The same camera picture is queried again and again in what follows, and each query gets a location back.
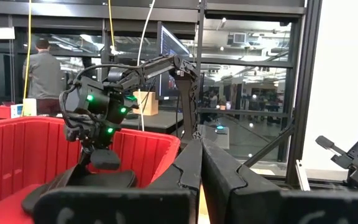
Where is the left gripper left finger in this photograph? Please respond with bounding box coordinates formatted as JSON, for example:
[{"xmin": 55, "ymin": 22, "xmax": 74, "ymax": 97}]
[{"xmin": 32, "ymin": 138, "xmax": 204, "ymax": 224}]

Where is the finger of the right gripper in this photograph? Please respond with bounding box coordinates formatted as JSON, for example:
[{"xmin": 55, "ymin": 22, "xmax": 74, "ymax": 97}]
[
  {"xmin": 78, "ymin": 146, "xmax": 93, "ymax": 167},
  {"xmin": 89, "ymin": 149, "xmax": 121, "ymax": 171}
]

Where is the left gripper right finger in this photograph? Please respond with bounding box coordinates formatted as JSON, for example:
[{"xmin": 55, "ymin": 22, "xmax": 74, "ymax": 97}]
[{"xmin": 201, "ymin": 138, "xmax": 358, "ymax": 224}]

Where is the black curved handle tool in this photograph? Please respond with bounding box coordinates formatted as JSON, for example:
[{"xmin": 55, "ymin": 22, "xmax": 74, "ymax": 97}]
[{"xmin": 21, "ymin": 164, "xmax": 138, "ymax": 215}]

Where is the red plastic bin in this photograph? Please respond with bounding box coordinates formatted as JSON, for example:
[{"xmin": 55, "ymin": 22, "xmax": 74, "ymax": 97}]
[{"xmin": 0, "ymin": 116, "xmax": 181, "ymax": 224}]

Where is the person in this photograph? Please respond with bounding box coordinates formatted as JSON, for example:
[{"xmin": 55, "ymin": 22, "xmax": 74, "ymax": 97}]
[{"xmin": 22, "ymin": 39, "xmax": 67, "ymax": 118}]

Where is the white and green container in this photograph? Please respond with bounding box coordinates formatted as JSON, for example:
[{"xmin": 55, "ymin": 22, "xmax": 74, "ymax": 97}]
[{"xmin": 22, "ymin": 98, "xmax": 38, "ymax": 117}]

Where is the cardboard box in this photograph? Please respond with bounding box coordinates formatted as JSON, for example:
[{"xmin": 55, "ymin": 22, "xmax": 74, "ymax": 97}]
[{"xmin": 132, "ymin": 90, "xmax": 160, "ymax": 116}]

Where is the grey desk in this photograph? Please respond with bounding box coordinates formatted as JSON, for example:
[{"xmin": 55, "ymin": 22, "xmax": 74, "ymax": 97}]
[{"xmin": 119, "ymin": 110, "xmax": 231, "ymax": 151}]

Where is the white and blue box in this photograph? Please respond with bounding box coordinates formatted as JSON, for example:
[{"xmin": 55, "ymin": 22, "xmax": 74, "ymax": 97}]
[{"xmin": 10, "ymin": 104, "xmax": 24, "ymax": 119}]

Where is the small red box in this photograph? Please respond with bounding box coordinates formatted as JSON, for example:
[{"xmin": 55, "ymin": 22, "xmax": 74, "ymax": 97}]
[{"xmin": 0, "ymin": 105, "xmax": 12, "ymax": 120}]

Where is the black desk device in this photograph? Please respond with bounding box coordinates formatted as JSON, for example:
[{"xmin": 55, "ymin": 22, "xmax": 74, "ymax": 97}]
[{"xmin": 214, "ymin": 124, "xmax": 229, "ymax": 135}]

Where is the black computer monitor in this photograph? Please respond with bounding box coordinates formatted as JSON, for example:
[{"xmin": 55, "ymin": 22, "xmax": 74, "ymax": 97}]
[{"xmin": 156, "ymin": 21, "xmax": 198, "ymax": 101}]

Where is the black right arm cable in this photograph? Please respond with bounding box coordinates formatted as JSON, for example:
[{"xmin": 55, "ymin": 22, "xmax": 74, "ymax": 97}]
[{"xmin": 73, "ymin": 63, "xmax": 144, "ymax": 83}]

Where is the yellow cable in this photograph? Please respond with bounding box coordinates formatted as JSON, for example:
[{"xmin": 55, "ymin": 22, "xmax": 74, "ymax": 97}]
[
  {"xmin": 23, "ymin": 0, "xmax": 33, "ymax": 100},
  {"xmin": 107, "ymin": 0, "xmax": 117, "ymax": 55}
]

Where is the black rig frame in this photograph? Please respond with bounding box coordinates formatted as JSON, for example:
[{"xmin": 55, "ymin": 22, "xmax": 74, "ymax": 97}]
[{"xmin": 244, "ymin": 0, "xmax": 323, "ymax": 187}]

